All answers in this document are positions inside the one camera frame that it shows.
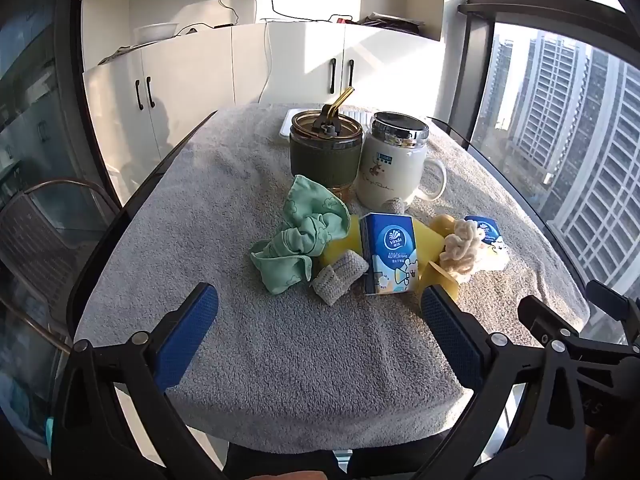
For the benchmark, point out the small grey knitted band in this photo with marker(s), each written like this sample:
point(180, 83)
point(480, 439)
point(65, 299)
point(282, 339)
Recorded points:
point(393, 206)

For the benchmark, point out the grey towel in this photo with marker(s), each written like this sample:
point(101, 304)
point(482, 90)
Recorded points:
point(250, 360)

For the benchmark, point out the pile of papers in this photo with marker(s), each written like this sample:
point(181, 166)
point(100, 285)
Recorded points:
point(395, 22)

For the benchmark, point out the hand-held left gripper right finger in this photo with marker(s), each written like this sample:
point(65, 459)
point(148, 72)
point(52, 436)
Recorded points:
point(450, 335)

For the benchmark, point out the black phone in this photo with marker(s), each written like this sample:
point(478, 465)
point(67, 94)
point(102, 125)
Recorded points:
point(223, 25)

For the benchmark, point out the person's left hand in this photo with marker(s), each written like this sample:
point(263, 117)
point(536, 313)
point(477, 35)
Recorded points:
point(295, 476)

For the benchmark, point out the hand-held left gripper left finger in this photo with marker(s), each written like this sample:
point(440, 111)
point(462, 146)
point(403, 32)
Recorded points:
point(190, 330)

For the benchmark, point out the yellow rectangular sponge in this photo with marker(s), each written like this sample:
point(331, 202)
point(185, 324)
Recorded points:
point(425, 242)

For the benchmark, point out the blue tissue pack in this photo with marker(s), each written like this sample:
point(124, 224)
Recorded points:
point(487, 227)
point(390, 245)

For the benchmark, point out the amber glass tumbler green sleeve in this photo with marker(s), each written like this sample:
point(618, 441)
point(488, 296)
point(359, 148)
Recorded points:
point(325, 160)

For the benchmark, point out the metal chair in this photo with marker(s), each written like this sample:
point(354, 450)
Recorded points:
point(30, 230)

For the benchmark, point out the narrow grey high-rise building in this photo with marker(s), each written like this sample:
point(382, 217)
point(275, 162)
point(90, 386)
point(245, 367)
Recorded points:
point(502, 80)

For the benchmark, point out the white mug with chrome lid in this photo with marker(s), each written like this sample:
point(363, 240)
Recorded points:
point(385, 180)

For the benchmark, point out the white plastic tray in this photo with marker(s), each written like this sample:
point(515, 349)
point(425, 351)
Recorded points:
point(285, 127)

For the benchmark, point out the large grey high-rise building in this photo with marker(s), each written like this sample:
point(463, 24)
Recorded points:
point(605, 170)

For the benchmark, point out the white bowl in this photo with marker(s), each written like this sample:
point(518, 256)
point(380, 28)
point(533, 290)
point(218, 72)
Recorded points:
point(155, 32)

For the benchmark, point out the newspaper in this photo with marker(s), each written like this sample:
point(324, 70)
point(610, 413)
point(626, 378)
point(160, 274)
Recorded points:
point(120, 53)

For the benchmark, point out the dark glass sliding door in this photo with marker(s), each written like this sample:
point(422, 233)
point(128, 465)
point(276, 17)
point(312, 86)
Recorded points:
point(30, 85)

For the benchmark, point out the green cloth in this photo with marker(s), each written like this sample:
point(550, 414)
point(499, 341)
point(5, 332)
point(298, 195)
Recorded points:
point(295, 250)

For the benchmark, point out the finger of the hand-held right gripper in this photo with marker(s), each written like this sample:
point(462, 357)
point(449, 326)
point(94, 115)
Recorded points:
point(537, 312)
point(605, 295)

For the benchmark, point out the white floor cabinet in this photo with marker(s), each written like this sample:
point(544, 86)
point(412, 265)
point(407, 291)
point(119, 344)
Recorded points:
point(200, 75)

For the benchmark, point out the black window frame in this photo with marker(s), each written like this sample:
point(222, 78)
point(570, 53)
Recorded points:
point(475, 60)

